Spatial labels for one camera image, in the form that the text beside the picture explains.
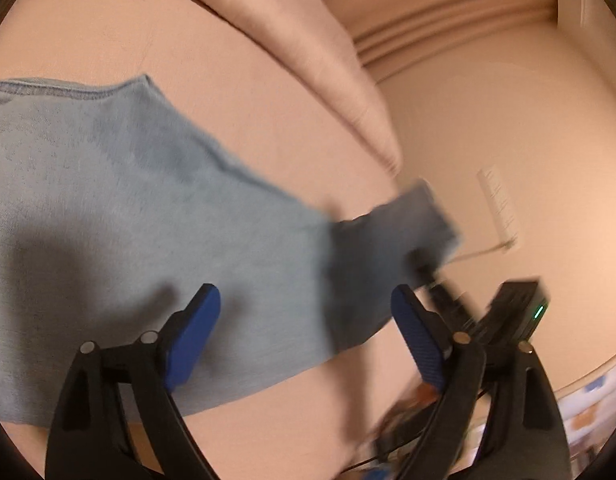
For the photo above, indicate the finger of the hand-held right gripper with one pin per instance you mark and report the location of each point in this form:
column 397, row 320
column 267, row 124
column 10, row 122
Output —
column 440, row 292

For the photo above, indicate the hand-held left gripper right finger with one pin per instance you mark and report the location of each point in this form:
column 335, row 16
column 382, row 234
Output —
column 418, row 340

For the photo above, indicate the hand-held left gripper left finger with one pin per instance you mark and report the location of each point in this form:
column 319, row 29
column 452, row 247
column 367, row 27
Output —
column 200, row 327

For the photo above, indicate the light blue denim pants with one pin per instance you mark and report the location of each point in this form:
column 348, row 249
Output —
column 138, row 210

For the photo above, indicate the white ruled strip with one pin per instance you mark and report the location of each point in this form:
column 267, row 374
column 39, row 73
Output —
column 498, row 205

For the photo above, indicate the printed white cloth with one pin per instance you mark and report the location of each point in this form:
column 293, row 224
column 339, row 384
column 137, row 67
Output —
column 590, row 405

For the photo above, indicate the beige curtain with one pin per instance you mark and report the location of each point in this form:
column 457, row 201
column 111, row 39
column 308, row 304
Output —
column 438, row 25

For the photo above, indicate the pink bed sheet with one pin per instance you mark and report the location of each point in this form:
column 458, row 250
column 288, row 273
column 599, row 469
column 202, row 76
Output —
column 223, row 60

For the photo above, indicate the pink duvet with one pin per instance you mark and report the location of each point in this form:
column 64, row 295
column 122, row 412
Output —
column 298, row 35

